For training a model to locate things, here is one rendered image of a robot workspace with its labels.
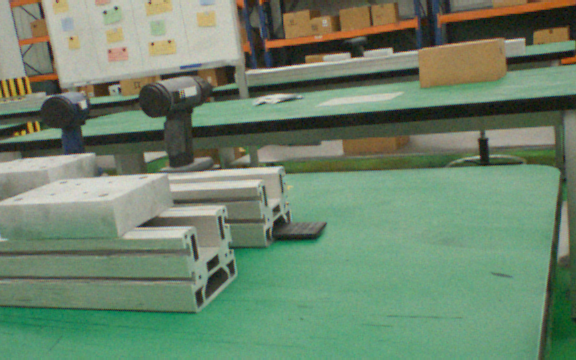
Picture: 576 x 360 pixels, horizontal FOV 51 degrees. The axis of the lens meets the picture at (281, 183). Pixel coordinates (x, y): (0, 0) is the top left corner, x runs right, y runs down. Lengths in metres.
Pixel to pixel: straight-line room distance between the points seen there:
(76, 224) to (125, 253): 0.06
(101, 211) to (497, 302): 0.39
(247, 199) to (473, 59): 1.83
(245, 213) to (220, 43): 3.08
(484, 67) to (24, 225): 2.05
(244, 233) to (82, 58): 3.77
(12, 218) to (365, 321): 0.39
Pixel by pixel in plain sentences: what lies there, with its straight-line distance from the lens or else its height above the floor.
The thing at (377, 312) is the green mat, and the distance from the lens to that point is 0.58.
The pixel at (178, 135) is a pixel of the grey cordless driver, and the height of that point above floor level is 0.90.
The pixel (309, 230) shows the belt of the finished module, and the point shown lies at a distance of 0.80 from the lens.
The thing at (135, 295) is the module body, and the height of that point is 0.80.
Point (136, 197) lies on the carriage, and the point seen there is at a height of 0.89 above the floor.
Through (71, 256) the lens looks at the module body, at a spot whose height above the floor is 0.84.
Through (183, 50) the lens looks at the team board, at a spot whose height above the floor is 1.08.
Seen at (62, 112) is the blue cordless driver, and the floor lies 0.97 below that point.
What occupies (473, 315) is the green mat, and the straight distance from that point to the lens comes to 0.57.
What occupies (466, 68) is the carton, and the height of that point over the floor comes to 0.84.
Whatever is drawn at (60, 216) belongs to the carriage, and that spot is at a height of 0.89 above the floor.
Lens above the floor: 1.03
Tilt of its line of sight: 13 degrees down
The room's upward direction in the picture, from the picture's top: 8 degrees counter-clockwise
